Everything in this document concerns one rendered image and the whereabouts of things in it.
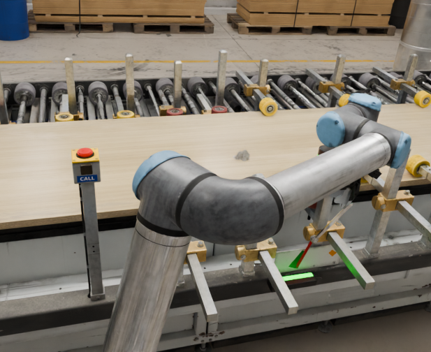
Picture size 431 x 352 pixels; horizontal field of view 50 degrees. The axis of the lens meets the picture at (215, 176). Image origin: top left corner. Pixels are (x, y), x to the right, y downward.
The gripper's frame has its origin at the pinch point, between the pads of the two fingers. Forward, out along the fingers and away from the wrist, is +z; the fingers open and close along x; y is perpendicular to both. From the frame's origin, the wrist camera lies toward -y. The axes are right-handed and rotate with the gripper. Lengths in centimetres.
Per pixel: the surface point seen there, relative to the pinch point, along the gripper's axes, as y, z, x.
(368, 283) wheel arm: -0.7, 15.5, 20.2
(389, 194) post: -21.2, 2.4, -5.6
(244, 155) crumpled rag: 15, 11, -54
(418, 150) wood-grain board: -67, 12, -47
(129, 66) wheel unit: 54, -7, -115
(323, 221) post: 2.2, 10.9, -5.6
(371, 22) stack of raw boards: -390, 86, -569
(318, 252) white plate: 2.1, 24.0, -4.7
